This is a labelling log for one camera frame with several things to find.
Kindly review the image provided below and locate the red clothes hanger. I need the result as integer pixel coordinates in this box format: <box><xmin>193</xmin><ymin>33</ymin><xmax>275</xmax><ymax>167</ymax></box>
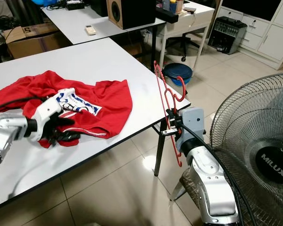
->
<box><xmin>153</xmin><ymin>61</ymin><xmax>188</xmax><ymax>168</ymax></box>

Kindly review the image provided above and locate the red T-shirt with white print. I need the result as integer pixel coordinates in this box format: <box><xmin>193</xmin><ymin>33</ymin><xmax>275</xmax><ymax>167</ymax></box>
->
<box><xmin>0</xmin><ymin>70</ymin><xmax>134</xmax><ymax>148</ymax></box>

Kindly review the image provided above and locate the blue plastic basin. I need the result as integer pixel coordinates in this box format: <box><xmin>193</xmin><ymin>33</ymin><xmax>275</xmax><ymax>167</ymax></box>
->
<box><xmin>162</xmin><ymin>62</ymin><xmax>193</xmax><ymax>86</ymax></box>

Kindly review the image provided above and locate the woven fabric metal chair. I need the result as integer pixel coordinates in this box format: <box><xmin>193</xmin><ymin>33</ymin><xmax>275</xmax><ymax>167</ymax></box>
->
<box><xmin>170</xmin><ymin>165</ymin><xmax>210</xmax><ymax>226</ymax></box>

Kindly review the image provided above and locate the black office chair base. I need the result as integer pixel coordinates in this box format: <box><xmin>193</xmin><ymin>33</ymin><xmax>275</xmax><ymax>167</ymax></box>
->
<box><xmin>165</xmin><ymin>28</ymin><xmax>203</xmax><ymax>62</ymax></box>

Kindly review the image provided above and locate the grey standing fan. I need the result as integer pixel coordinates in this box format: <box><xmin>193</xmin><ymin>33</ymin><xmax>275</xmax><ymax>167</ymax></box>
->
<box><xmin>209</xmin><ymin>72</ymin><xmax>283</xmax><ymax>226</ymax></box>

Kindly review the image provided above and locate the large white work table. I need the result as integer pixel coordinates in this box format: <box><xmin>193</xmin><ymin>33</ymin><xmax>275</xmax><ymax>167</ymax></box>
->
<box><xmin>0</xmin><ymin>35</ymin><xmax>190</xmax><ymax>211</ymax></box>

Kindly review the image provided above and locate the black audio amplifier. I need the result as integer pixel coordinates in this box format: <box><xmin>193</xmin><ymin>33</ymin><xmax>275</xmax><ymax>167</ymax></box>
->
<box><xmin>208</xmin><ymin>16</ymin><xmax>249</xmax><ymax>55</ymax></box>

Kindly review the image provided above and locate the black speaker bar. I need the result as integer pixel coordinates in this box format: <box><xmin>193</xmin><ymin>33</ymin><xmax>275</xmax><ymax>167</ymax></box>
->
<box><xmin>156</xmin><ymin>7</ymin><xmax>182</xmax><ymax>23</ymax></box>

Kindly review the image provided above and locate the white remote control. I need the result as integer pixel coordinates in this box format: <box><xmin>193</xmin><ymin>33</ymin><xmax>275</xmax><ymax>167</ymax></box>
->
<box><xmin>84</xmin><ymin>24</ymin><xmax>98</xmax><ymax>36</ymax></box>

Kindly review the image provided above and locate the white desk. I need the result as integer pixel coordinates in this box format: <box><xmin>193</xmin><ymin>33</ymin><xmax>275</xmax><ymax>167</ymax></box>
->
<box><xmin>40</xmin><ymin>0</ymin><xmax>216</xmax><ymax>73</ymax></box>

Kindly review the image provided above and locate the black wooden loudspeaker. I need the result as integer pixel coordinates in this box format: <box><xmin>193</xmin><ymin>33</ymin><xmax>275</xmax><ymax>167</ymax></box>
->
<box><xmin>106</xmin><ymin>0</ymin><xmax>157</xmax><ymax>30</ymax></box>

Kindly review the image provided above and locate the blue plastic object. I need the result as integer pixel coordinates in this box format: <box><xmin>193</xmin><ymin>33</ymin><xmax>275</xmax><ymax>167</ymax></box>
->
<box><xmin>32</xmin><ymin>0</ymin><xmax>67</xmax><ymax>8</ymax></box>

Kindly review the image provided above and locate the white drawer cabinet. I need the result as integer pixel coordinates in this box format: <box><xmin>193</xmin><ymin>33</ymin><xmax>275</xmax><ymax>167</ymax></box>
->
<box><xmin>215</xmin><ymin>0</ymin><xmax>283</xmax><ymax>73</ymax></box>

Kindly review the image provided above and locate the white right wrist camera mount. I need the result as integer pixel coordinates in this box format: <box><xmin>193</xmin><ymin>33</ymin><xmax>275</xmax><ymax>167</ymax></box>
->
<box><xmin>175</xmin><ymin>107</ymin><xmax>206</xmax><ymax>152</ymax></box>

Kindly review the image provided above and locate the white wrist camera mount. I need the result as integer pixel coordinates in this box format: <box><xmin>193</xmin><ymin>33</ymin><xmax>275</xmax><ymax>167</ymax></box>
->
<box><xmin>175</xmin><ymin>107</ymin><xmax>206</xmax><ymax>152</ymax></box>
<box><xmin>26</xmin><ymin>88</ymin><xmax>72</xmax><ymax>143</ymax></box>

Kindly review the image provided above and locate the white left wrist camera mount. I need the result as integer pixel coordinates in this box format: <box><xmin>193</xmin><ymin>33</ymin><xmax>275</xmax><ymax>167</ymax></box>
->
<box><xmin>26</xmin><ymin>88</ymin><xmax>72</xmax><ymax>143</ymax></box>

